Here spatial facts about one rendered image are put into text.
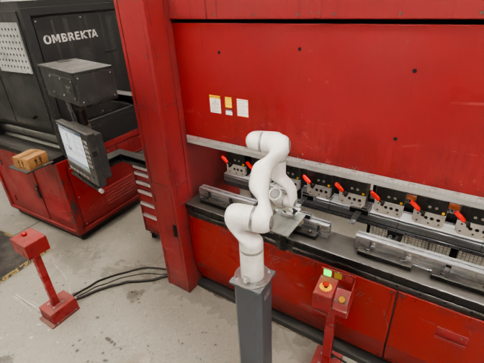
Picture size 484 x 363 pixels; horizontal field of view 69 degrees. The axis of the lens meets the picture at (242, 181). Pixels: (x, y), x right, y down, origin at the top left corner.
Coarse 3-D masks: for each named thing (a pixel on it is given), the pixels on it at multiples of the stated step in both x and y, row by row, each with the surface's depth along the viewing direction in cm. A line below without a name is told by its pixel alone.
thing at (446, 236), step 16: (224, 176) 289; (240, 176) 281; (320, 208) 250; (336, 208) 242; (368, 224) 234; (384, 224) 228; (400, 224) 221; (416, 224) 216; (448, 224) 215; (432, 240) 214; (448, 240) 209; (464, 240) 204; (480, 240) 201
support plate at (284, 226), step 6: (282, 210) 233; (276, 216) 228; (282, 216) 227; (300, 216) 227; (276, 222) 222; (282, 222) 222; (288, 222) 222; (294, 222) 221; (276, 228) 216; (282, 228) 216; (288, 228) 216; (294, 228) 216; (282, 234) 211; (288, 234) 211
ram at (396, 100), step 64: (192, 64) 223; (256, 64) 198; (320, 64) 178; (384, 64) 162; (448, 64) 149; (192, 128) 247; (256, 128) 217; (320, 128) 194; (384, 128) 175; (448, 128) 159
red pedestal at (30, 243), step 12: (12, 240) 252; (24, 240) 251; (36, 240) 250; (24, 252) 247; (36, 252) 252; (36, 264) 263; (48, 276) 273; (48, 288) 275; (48, 300) 290; (60, 300) 288; (72, 300) 290; (48, 312) 279; (60, 312) 283; (72, 312) 292; (48, 324) 282
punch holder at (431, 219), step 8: (416, 200) 181; (424, 200) 179; (432, 200) 177; (440, 200) 175; (424, 208) 181; (432, 208) 178; (440, 208) 176; (448, 208) 174; (416, 216) 184; (424, 216) 184; (432, 216) 180; (440, 216) 178; (424, 224) 184; (432, 224) 182; (440, 224) 179
